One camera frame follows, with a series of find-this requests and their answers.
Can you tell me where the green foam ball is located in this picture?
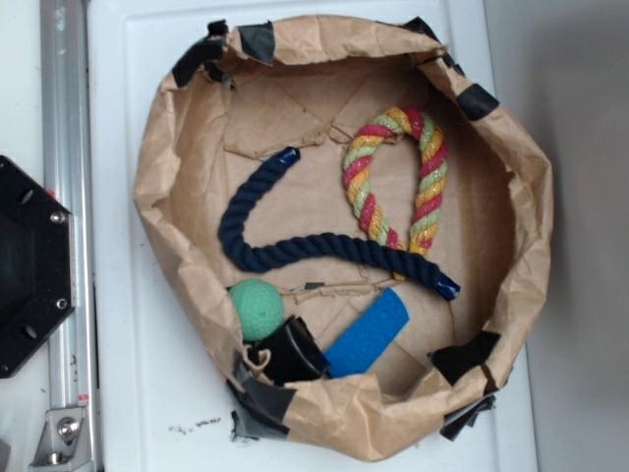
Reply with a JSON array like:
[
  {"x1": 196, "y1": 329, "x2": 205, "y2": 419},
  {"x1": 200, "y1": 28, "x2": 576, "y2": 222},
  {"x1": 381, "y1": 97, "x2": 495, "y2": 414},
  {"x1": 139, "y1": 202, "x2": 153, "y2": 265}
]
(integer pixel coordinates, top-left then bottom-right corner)
[{"x1": 228, "y1": 278, "x2": 285, "y2": 342}]

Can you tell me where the blue rectangular sponge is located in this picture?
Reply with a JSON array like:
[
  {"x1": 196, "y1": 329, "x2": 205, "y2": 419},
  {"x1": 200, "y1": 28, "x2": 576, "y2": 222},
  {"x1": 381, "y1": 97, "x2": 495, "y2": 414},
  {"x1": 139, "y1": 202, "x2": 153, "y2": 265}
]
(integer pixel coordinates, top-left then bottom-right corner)
[{"x1": 324, "y1": 288, "x2": 409, "y2": 378}]

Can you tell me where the brown paper bag bin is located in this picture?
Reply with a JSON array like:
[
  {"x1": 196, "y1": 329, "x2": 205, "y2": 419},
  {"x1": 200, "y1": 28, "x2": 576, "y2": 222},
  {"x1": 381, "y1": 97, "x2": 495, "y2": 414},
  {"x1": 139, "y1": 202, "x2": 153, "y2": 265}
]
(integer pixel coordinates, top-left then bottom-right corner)
[{"x1": 134, "y1": 15, "x2": 553, "y2": 461}]

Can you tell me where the white plastic tray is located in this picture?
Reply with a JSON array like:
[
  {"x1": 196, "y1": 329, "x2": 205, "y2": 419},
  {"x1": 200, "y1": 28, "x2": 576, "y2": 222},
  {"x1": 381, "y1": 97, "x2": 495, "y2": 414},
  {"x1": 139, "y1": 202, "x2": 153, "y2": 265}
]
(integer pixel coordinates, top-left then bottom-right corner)
[{"x1": 86, "y1": 0, "x2": 540, "y2": 472}]

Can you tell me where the dark blue twisted rope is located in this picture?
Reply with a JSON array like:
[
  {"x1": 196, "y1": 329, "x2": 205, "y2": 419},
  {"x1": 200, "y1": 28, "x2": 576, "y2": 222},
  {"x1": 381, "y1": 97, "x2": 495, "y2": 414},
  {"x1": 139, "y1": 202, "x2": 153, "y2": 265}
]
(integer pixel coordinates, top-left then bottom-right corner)
[{"x1": 217, "y1": 146, "x2": 462, "y2": 302}]

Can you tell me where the multicolour twisted rope loop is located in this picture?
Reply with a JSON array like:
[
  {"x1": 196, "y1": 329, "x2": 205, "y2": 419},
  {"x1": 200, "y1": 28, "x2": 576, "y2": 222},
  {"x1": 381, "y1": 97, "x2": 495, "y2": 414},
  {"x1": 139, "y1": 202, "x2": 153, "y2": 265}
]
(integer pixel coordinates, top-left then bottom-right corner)
[{"x1": 341, "y1": 106, "x2": 449, "y2": 281}]

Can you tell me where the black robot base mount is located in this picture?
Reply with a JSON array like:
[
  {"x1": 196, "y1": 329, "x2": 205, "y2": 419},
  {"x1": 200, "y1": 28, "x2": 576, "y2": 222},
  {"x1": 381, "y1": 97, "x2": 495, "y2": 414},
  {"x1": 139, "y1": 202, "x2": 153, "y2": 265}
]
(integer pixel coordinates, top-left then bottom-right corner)
[{"x1": 1, "y1": 156, "x2": 74, "y2": 379}]

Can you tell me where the aluminium extrusion rail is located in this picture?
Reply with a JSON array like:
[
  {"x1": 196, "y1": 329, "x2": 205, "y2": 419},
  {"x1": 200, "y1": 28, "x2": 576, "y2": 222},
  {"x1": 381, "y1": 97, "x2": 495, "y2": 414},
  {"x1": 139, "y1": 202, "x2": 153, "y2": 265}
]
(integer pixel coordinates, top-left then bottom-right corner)
[{"x1": 40, "y1": 1, "x2": 103, "y2": 471}]

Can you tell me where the metal corner bracket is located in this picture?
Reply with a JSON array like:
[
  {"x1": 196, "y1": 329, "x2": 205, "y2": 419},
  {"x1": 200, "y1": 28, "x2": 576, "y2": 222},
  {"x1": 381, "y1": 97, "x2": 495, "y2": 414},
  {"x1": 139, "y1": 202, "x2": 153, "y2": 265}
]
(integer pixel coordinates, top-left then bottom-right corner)
[{"x1": 29, "y1": 406, "x2": 92, "y2": 471}]

